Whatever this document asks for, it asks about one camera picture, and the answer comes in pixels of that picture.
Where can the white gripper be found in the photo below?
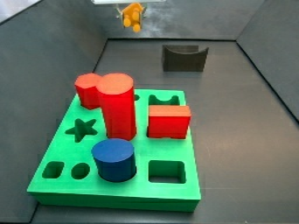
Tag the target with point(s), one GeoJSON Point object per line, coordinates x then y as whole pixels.
{"type": "Point", "coordinates": [116, 2]}

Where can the yellow three prong object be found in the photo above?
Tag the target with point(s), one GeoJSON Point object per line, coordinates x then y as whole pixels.
{"type": "Point", "coordinates": [132, 16]}

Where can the black curved fixture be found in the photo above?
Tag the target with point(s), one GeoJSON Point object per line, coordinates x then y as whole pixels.
{"type": "Point", "coordinates": [183, 58]}

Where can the green shape sorter board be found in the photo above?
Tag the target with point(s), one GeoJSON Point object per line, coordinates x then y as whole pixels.
{"type": "Point", "coordinates": [88, 171]}

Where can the tall red cylinder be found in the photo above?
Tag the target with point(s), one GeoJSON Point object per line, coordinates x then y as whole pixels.
{"type": "Point", "coordinates": [116, 95]}

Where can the red hexagonal block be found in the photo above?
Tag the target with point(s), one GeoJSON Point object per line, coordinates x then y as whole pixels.
{"type": "Point", "coordinates": [85, 85]}

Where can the red square block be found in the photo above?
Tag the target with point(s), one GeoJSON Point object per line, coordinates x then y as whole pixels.
{"type": "Point", "coordinates": [168, 121]}

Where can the blue cylinder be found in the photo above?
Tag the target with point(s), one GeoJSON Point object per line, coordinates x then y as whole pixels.
{"type": "Point", "coordinates": [113, 156]}

